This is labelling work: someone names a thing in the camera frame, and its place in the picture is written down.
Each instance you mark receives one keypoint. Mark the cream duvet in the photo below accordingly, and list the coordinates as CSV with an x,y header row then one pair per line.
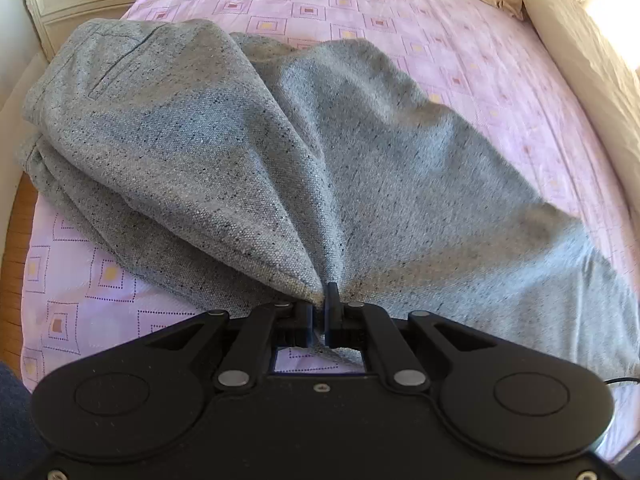
x,y
580,70

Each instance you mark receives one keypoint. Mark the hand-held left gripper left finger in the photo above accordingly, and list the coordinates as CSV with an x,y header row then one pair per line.
x,y
301,316

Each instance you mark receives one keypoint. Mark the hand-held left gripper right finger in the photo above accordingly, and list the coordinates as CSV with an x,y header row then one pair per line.
x,y
331,310

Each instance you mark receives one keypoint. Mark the pink patterned bed sheet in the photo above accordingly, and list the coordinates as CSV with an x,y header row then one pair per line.
x,y
450,60

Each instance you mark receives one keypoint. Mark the white nightstand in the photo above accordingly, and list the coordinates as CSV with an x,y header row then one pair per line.
x,y
50,2

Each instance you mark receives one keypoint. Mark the grey speckled pants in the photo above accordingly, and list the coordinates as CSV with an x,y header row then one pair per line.
x,y
250,160

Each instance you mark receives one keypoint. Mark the person's dark blue clothing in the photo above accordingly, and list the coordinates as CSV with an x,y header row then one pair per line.
x,y
17,425

